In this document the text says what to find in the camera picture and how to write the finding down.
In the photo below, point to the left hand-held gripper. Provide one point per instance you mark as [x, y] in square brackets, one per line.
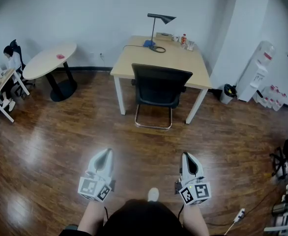
[87, 187]

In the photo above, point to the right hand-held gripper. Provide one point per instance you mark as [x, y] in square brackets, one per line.
[201, 191]

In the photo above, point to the black mesh chair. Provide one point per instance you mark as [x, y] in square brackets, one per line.
[158, 87]

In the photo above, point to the person's left forearm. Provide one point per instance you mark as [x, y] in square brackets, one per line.
[92, 217]

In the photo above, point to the person's right forearm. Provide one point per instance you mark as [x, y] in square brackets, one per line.
[194, 220]

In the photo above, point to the black office chair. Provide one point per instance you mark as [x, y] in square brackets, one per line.
[23, 65]

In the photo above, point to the white shoe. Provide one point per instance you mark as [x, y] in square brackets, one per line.
[153, 194]

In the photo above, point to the white power strip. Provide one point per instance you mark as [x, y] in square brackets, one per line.
[239, 215]

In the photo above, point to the person in black clothes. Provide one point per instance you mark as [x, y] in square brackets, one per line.
[141, 220]

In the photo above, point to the grey trash bin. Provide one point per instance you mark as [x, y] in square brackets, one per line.
[227, 95]

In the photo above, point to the small metal bin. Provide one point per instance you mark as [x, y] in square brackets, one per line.
[278, 209]

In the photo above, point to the pile of clear water jugs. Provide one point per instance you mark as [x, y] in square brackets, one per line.
[271, 98]

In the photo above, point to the white water dispenser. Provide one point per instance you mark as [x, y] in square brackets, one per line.
[253, 77]

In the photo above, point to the wooden desk with white legs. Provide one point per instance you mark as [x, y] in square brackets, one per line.
[158, 60]

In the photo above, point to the small pink object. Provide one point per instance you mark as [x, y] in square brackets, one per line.
[60, 56]

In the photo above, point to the clear glass cup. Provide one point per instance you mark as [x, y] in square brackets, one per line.
[190, 45]

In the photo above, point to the red label drink bottle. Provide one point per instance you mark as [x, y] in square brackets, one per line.
[183, 39]

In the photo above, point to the white mug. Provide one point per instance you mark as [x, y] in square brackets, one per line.
[175, 38]

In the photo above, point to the wooden tissue box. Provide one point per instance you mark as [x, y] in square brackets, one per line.
[163, 36]

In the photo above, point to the black desk lamp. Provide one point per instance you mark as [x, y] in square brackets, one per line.
[154, 31]

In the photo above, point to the white frame wooden workbench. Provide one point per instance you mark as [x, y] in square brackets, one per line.
[0, 85]

